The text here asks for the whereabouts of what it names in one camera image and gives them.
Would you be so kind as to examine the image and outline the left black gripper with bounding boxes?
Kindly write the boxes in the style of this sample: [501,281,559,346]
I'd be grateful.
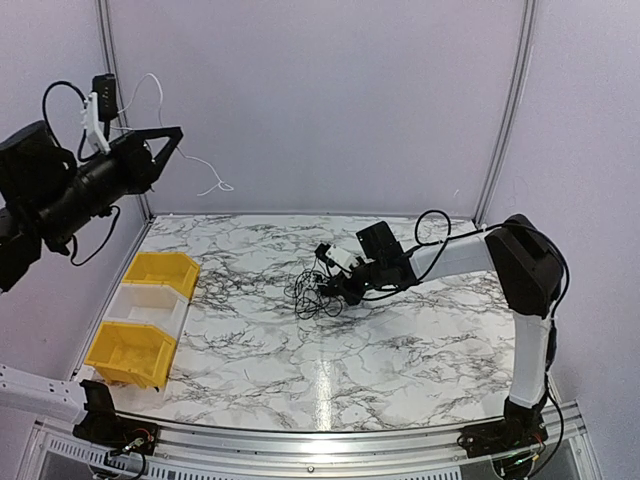
[35,126,185,243]

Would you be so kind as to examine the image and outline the thin white cable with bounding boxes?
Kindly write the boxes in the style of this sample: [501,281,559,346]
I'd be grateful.
[105,72,235,197]

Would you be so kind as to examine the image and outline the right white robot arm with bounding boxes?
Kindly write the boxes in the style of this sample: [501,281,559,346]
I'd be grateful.
[315,214,570,448]

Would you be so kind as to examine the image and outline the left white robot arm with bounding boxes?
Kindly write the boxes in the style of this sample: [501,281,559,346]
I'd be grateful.
[1,121,183,293]

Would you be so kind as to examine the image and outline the far yellow bin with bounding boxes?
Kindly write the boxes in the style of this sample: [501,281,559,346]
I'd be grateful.
[122,252,201,301]

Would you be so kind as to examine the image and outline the yellow bin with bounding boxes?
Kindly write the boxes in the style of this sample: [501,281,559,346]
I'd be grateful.
[122,252,201,301]
[84,322,177,389]

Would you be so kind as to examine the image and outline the white middle bin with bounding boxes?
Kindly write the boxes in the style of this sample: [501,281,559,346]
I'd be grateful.
[102,283,189,339]

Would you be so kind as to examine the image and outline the near yellow bin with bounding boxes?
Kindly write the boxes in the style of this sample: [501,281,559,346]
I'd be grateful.
[84,322,177,389]

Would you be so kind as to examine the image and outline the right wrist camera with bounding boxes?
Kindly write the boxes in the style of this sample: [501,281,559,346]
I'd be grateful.
[315,243,363,275]

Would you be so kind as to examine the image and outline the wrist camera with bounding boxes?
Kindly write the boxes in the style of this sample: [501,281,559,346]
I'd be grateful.
[315,243,363,275]
[83,73,119,154]

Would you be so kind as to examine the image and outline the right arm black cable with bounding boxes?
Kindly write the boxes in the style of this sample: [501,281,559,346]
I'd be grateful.
[359,208,572,306]

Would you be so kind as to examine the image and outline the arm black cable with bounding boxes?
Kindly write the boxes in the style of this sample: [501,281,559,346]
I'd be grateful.
[41,80,122,267]
[359,208,572,306]

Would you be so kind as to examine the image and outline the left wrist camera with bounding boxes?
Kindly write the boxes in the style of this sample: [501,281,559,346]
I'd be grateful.
[83,73,119,154]

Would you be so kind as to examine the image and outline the left aluminium corner post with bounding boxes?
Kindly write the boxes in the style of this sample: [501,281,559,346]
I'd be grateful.
[95,0,153,221]

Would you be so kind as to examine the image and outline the aluminium corner post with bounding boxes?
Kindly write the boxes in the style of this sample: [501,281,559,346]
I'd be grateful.
[472,0,538,225]
[95,0,153,221]

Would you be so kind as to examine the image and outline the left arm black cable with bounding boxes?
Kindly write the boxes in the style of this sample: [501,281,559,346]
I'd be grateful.
[41,80,122,267]

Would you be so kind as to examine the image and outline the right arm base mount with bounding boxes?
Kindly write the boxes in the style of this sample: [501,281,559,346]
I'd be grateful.
[457,394,548,458]

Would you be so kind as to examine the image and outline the aluminium front rail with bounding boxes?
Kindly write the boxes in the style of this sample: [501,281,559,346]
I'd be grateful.
[18,403,601,479]

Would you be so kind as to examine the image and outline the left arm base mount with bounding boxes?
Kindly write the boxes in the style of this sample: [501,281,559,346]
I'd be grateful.
[72,380,159,455]

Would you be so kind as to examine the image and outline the right aluminium corner post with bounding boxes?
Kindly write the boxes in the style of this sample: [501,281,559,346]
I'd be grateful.
[472,0,538,225]

